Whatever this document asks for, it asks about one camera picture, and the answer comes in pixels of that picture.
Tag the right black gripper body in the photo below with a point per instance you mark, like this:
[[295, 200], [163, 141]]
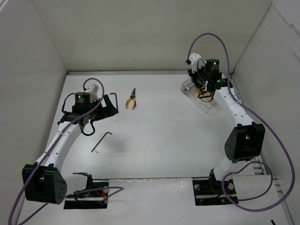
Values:
[[195, 78]]

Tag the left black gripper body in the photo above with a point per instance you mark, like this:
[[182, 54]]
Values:
[[103, 108]]

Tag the large silver ratchet wrench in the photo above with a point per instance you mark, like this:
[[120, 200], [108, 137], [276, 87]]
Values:
[[188, 90]]

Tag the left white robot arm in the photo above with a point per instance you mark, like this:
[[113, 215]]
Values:
[[43, 180]]

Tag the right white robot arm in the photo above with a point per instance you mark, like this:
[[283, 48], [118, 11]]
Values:
[[245, 140]]

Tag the clear plastic organizer container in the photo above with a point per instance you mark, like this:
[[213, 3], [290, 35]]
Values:
[[200, 97]]

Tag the upper dark hex key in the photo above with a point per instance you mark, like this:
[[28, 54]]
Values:
[[116, 99]]

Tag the dark hex key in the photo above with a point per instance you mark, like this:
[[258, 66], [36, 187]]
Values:
[[116, 99], [101, 139]]

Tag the lower dark hex key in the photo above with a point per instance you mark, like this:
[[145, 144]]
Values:
[[101, 139]]

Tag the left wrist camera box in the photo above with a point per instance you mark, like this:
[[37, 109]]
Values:
[[92, 90]]

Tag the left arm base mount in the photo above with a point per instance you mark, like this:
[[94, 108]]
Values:
[[85, 193]]

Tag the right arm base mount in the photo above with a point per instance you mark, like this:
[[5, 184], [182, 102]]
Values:
[[208, 191]]

